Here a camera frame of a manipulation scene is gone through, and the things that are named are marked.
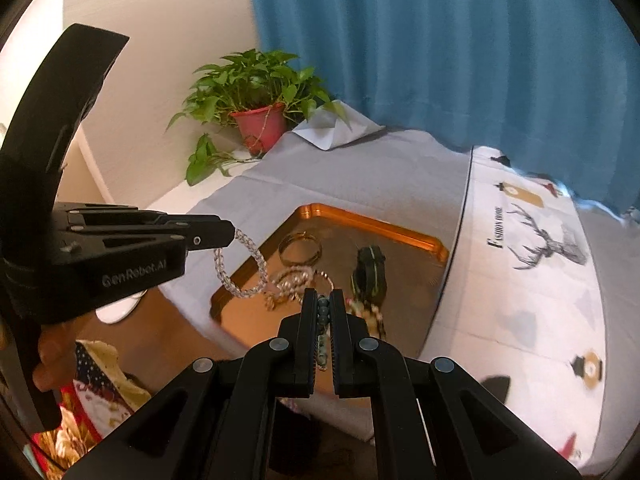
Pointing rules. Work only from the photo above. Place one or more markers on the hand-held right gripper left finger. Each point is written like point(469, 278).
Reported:
point(310, 345)

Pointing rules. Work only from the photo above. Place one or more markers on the red flower pot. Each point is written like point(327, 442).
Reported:
point(260, 127)

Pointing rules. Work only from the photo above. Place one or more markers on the gold bangle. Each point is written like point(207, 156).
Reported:
point(287, 260)

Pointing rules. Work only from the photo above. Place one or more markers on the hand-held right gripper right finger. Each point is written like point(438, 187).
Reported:
point(340, 345)

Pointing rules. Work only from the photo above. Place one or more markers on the dark green striped object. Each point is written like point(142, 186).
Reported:
point(367, 270)

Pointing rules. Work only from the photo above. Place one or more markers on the green pothos plant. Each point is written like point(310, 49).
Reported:
point(240, 77)

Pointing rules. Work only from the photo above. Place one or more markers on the printed white grey tablecloth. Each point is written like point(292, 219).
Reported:
point(525, 310)

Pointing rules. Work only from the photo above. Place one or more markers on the blue curtain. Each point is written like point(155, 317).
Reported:
point(425, 50)

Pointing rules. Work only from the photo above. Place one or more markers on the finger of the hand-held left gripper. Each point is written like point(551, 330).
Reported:
point(210, 241)
point(175, 221)

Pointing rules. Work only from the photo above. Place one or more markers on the white round object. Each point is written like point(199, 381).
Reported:
point(112, 315)

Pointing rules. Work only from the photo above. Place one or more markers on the gold tray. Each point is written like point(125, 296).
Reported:
point(325, 240)

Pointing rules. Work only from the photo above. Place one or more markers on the person's left hand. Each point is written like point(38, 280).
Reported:
point(57, 355)

